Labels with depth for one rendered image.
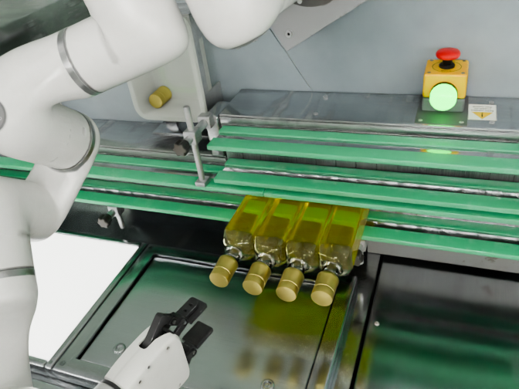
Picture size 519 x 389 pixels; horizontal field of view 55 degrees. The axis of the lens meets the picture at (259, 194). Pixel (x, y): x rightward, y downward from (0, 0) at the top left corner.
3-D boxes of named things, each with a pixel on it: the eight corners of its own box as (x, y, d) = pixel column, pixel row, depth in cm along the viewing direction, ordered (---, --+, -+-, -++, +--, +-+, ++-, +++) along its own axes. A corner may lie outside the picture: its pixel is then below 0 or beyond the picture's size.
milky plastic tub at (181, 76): (156, 102, 117) (137, 119, 111) (130, 4, 104) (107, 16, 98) (224, 105, 111) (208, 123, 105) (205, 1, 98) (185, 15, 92)
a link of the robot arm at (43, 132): (111, 49, 68) (27, 88, 72) (41, 2, 55) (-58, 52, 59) (133, 142, 66) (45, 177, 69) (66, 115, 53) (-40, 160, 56)
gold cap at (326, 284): (317, 285, 81) (310, 305, 78) (316, 268, 79) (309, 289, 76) (339, 288, 80) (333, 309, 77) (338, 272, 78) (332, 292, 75)
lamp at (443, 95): (429, 105, 88) (427, 113, 86) (430, 81, 85) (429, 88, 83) (456, 106, 86) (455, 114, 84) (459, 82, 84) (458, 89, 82)
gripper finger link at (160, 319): (142, 374, 67) (171, 357, 72) (147, 323, 65) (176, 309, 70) (136, 370, 68) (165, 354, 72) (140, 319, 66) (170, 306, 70)
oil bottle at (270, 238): (288, 198, 104) (252, 269, 88) (285, 176, 101) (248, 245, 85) (314, 201, 102) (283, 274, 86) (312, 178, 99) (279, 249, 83)
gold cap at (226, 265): (221, 268, 87) (210, 285, 84) (217, 252, 85) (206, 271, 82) (239, 271, 86) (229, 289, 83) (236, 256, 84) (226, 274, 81)
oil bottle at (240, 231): (261, 194, 106) (222, 262, 90) (258, 171, 103) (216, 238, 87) (286, 197, 104) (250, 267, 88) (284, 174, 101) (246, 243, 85)
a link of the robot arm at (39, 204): (55, 251, 55) (128, 251, 69) (27, 73, 58) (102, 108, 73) (-60, 284, 59) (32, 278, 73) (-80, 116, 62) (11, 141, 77)
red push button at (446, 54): (433, 72, 86) (435, 53, 84) (435, 64, 89) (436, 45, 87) (458, 73, 85) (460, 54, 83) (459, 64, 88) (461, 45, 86)
